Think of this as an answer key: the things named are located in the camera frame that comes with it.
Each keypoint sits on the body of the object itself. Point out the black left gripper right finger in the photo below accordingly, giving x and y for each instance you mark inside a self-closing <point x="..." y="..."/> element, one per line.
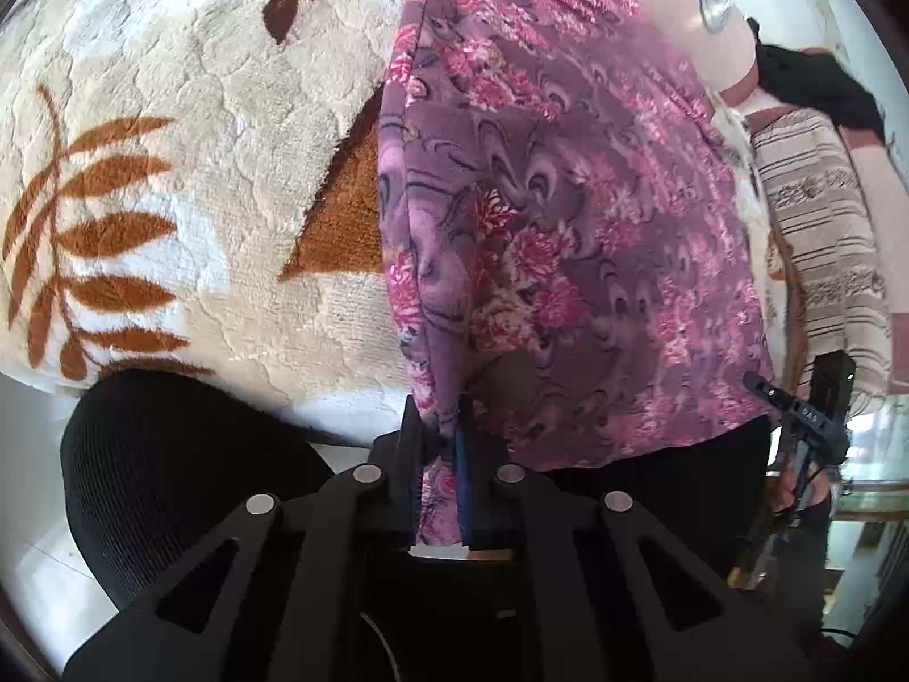
<point x="470" y="472"/>

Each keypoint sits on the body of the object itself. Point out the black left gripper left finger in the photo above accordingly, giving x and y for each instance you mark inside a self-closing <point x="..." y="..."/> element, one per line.
<point x="408" y="468"/>

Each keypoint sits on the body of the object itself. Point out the purple floral fleece garment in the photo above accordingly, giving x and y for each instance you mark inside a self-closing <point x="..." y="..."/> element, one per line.
<point x="564" y="259"/>

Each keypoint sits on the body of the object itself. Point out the striped beige pillow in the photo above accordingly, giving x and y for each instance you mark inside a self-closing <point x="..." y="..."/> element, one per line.
<point x="837" y="290"/>

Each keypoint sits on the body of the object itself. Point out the black garment on pillow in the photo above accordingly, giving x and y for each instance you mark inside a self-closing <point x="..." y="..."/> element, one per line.
<point x="816" y="80"/>

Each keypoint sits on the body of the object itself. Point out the pink bed sheet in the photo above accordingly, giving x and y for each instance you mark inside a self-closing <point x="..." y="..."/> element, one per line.
<point x="726" y="63"/>

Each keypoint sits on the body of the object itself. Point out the cream leaf-pattern plush blanket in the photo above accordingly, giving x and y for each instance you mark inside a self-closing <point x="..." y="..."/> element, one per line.
<point x="190" y="186"/>

